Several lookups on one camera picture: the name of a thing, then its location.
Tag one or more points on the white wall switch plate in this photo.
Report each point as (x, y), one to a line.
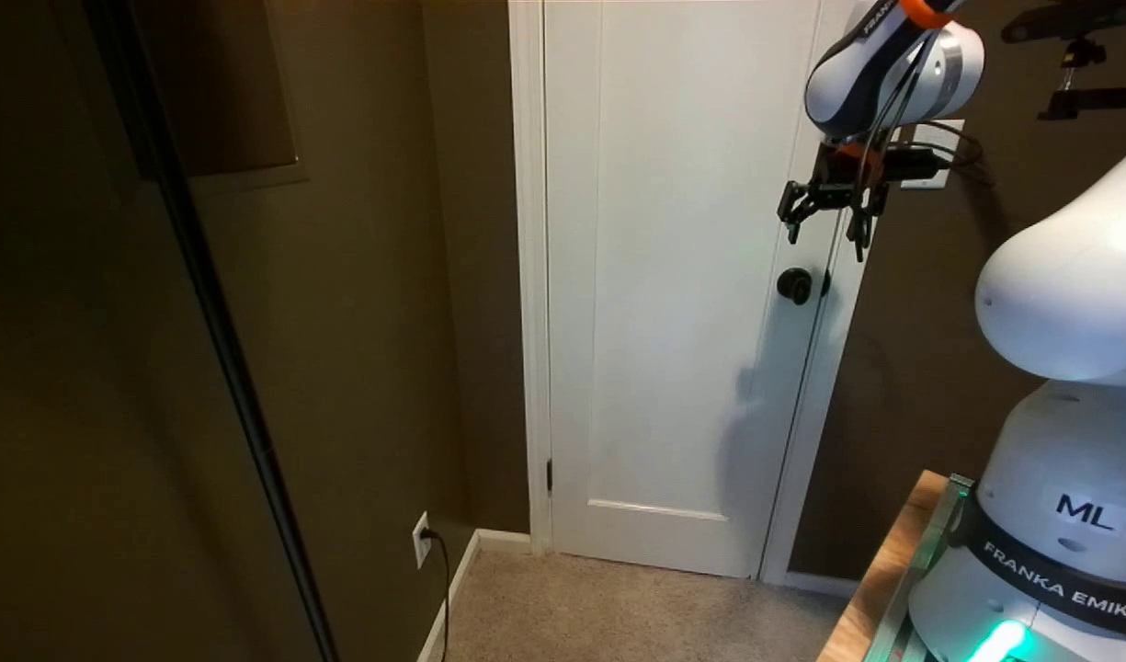
(950, 138)

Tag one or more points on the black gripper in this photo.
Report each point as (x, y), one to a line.
(843, 184)

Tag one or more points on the white panel door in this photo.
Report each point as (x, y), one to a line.
(673, 276)

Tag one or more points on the white wall socket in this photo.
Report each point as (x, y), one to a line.
(421, 541)

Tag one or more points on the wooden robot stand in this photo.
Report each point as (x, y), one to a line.
(884, 570)

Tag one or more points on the black door knob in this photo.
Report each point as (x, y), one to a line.
(794, 286)

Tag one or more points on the white door frame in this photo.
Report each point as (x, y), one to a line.
(529, 276)

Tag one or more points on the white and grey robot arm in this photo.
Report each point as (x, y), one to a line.
(1068, 294)

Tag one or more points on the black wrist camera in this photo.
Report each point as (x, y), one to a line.
(921, 164)

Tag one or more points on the black camera on mount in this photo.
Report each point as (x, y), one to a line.
(1082, 55)

